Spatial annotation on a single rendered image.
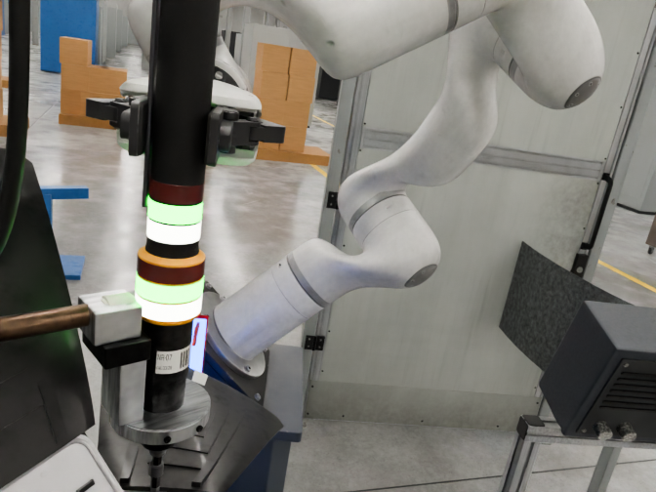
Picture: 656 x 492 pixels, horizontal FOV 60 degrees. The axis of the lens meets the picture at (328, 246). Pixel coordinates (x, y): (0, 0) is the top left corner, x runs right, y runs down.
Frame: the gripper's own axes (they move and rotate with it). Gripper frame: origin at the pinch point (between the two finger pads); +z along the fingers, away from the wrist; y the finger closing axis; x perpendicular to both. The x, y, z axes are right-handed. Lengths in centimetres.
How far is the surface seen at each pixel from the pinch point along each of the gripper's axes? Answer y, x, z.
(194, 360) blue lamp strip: -0.4, -36.0, -34.5
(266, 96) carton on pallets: -21, -54, -804
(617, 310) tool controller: -62, -23, -37
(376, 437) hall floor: -74, -147, -171
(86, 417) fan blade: 4.2, -19.2, 2.7
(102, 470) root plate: 2.7, -22.1, 4.2
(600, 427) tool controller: -61, -40, -31
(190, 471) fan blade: -2.5, -30.2, -5.7
